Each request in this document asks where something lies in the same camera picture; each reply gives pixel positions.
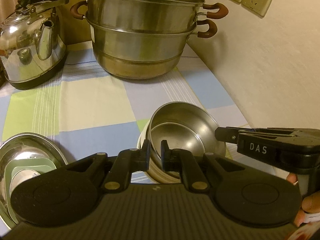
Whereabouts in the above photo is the red patterned cloth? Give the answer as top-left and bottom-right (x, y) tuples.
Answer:
(287, 221), (320, 240)

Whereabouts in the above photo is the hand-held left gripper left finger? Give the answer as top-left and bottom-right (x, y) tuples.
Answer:
(65, 139), (152, 193)

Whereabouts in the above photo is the round steel plate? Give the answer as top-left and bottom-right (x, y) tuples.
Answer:
(0, 132), (68, 230)

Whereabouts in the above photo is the person's right hand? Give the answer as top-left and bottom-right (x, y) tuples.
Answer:
(286, 172), (320, 228)

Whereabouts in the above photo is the white floral bowl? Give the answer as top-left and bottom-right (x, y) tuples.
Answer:
(146, 130), (182, 183)

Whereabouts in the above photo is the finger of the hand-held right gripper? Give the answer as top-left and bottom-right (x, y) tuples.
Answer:
(214, 127), (241, 145)

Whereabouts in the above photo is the steel bowl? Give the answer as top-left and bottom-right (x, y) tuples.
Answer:
(146, 102), (227, 180)

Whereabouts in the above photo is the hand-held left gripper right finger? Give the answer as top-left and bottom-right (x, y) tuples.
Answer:
(161, 139), (247, 195)

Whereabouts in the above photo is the steel steamer pot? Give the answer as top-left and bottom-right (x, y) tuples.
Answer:
(69, 0), (229, 80)

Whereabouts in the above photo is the steel kettle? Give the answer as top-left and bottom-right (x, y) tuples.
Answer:
(0, 0), (70, 90)

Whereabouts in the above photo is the small green square plate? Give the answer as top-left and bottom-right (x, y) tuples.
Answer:
(10, 165), (50, 205)

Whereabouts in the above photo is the checkered tablecloth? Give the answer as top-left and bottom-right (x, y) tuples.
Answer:
(0, 39), (253, 184)

